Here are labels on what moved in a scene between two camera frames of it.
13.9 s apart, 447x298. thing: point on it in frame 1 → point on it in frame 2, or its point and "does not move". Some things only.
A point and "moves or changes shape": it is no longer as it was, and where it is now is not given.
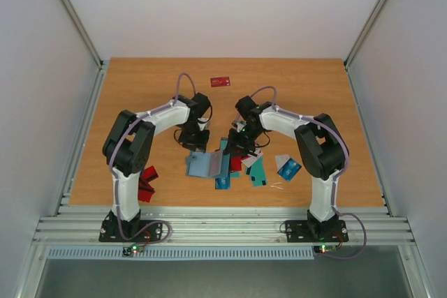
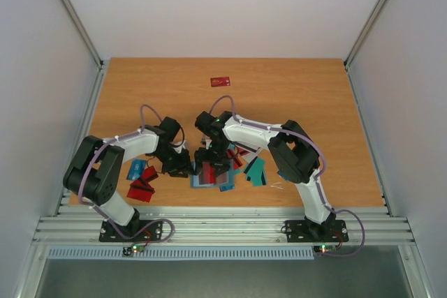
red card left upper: x=148 y=174 does not move
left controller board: x=133 y=249 does not move
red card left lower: x=145 y=191 does not move
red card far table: x=220 y=82 does not move
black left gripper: x=201 y=144 → x=182 y=167
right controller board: x=324 y=248 does not move
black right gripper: x=237 y=143 → x=212 y=160
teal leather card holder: x=208 y=165 moves or changes shape
